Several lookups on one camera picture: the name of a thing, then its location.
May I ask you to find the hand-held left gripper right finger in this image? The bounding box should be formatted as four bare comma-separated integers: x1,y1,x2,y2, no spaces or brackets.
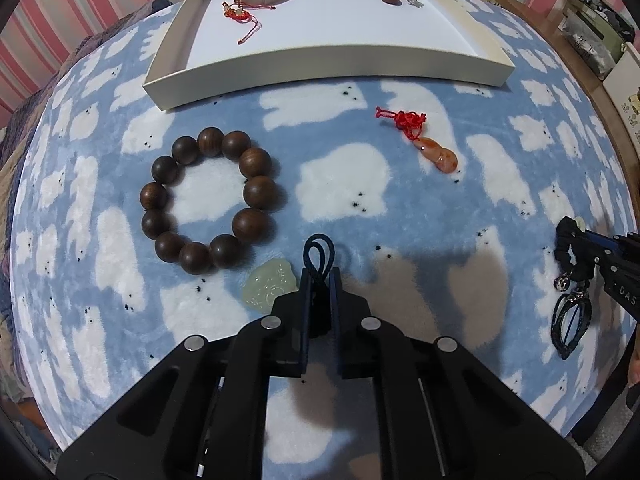
327,267,586,480

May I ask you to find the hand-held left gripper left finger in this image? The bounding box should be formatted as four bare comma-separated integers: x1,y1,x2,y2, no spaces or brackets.
55,270,321,480

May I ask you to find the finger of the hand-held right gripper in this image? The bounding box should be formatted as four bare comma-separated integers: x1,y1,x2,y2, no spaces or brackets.
583,230,640,257
592,254,640,287

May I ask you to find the black cord bracelet with charms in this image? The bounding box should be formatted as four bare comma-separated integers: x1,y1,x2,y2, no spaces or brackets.
550,216,594,361

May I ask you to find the jade pendant with black cord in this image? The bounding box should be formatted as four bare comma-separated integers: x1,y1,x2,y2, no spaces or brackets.
242,233,337,313

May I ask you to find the white shallow cardboard box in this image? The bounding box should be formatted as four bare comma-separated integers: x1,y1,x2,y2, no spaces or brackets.
142,0,517,111

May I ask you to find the red cord charm bracelet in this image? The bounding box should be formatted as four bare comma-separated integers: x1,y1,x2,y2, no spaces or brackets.
222,1,278,45

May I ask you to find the person's right hand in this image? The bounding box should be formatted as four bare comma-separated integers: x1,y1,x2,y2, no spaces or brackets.
625,344,640,387

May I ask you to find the green storage box with clutter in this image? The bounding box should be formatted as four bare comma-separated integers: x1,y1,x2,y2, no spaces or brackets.
557,0,636,79

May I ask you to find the striped patchwork quilt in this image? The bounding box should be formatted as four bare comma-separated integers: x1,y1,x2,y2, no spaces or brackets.
0,0,171,401

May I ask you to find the dark wooden bead bracelet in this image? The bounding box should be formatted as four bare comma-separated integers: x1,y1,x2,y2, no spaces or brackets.
140,127,278,276

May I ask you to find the orange gourd pendant red cord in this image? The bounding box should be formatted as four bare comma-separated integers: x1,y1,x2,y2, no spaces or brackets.
375,106,460,175

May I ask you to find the wooden bed frame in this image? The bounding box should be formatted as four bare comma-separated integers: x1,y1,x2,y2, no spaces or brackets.
480,0,640,241

